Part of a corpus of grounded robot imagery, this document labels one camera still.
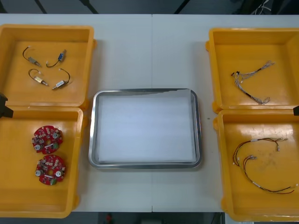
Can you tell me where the brass-coloured metal solenoid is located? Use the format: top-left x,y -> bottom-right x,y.
28,68 -> 50,87

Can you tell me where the round red circuit board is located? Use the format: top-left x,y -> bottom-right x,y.
31,126 -> 64,155
36,154 -> 67,187

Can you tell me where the grey-white twisted wire harness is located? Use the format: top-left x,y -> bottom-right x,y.
231,60 -> 276,81
234,76 -> 271,105

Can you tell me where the red-black wire harness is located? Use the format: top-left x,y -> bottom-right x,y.
232,137 -> 288,168
242,154 -> 299,194

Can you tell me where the yellow-orange plastic bin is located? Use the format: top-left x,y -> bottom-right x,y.
213,109 -> 299,222
205,27 -> 299,114
0,24 -> 97,110
0,106 -> 88,219

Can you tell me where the grey metal solenoid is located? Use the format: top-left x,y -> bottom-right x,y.
22,46 -> 43,68

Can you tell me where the solenoid with white label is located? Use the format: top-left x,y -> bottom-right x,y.
51,68 -> 71,91

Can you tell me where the solenoid with blue label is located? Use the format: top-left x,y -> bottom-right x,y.
46,49 -> 67,69

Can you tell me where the steel tray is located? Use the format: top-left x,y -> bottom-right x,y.
88,88 -> 203,172

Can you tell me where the white sheet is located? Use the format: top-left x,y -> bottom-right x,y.
97,91 -> 196,164

